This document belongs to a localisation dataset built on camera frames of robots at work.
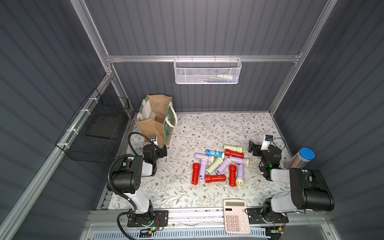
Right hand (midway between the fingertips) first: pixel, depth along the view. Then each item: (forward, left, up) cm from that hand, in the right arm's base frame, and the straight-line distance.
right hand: (260, 142), depth 90 cm
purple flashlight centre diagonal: (-13, +23, -8) cm, 27 cm away
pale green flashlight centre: (-14, +30, -8) cm, 34 cm away
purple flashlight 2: (-10, +9, -6) cm, 15 cm away
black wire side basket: (-9, +88, +20) cm, 90 cm away
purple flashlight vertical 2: (-17, +14, -9) cm, 23 cm away
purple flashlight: (-8, +31, -7) cm, 32 cm away
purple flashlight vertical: (-11, +35, -8) cm, 37 cm away
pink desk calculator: (-38, +20, -9) cm, 44 cm away
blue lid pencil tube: (-15, -15, +6) cm, 22 cm away
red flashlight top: (-3, +19, -7) cm, 20 cm away
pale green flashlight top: (0, +14, -7) cm, 16 cm away
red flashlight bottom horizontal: (-20, +31, -8) cm, 38 cm away
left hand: (+1, +64, -6) cm, 64 cm away
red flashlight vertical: (-17, +40, -8) cm, 44 cm away
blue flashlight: (-4, +27, -7) cm, 28 cm away
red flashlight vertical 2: (-14, +18, -7) cm, 24 cm away
